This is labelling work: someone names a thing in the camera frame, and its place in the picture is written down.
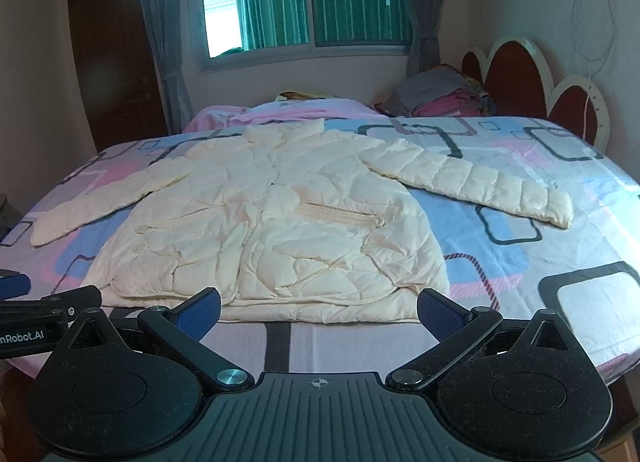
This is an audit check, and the patterned bed sheet mattress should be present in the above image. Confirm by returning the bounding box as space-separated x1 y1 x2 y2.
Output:
1 117 639 382

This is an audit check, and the red white scalloped headboard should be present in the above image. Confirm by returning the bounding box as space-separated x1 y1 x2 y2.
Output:
461 37 611 152

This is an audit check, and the grey left curtain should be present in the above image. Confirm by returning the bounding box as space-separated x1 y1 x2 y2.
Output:
140 0 193 134

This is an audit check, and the yellow patterned item behind bed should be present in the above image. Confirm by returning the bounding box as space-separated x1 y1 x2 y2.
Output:
276 91 326 102

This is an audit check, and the cream puffer jacket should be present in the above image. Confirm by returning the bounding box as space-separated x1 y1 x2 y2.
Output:
30 120 574 323

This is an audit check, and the white hanging wall cable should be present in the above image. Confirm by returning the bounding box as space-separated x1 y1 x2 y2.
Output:
569 0 618 144

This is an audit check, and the dark wooden door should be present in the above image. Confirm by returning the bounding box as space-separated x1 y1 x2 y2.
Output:
67 0 168 151

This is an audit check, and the pile of folded clothes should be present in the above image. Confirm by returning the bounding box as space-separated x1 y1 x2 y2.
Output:
375 64 497 118

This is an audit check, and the window with green blinds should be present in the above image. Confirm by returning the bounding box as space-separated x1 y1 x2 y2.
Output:
189 0 412 71

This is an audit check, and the pink blanket pillow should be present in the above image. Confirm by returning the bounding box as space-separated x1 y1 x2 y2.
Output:
183 98 384 133

